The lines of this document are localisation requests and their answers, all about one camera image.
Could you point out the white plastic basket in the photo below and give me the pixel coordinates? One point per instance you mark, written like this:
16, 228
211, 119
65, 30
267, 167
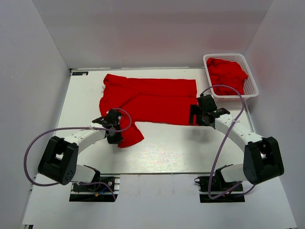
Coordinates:
250, 87

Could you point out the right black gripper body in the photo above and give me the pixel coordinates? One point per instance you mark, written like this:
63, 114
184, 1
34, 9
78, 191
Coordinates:
201, 121

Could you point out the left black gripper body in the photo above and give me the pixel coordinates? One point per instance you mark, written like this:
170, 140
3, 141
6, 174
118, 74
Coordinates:
116, 138

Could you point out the blue table label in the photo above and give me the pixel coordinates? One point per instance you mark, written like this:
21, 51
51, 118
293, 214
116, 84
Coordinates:
79, 73

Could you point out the red shirts in basket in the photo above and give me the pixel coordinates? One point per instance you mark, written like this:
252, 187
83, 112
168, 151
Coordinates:
227, 73

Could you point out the red t shirt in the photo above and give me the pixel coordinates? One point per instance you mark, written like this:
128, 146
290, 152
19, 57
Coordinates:
165, 101

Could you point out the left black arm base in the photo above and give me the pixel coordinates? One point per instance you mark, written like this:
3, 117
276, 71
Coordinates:
96, 188

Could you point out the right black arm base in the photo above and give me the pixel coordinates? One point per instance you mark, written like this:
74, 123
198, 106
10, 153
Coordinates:
234, 196

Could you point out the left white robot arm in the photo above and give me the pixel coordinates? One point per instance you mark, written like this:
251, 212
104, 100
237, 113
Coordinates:
59, 161

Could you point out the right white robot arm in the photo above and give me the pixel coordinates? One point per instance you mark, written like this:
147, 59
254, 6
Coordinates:
262, 158

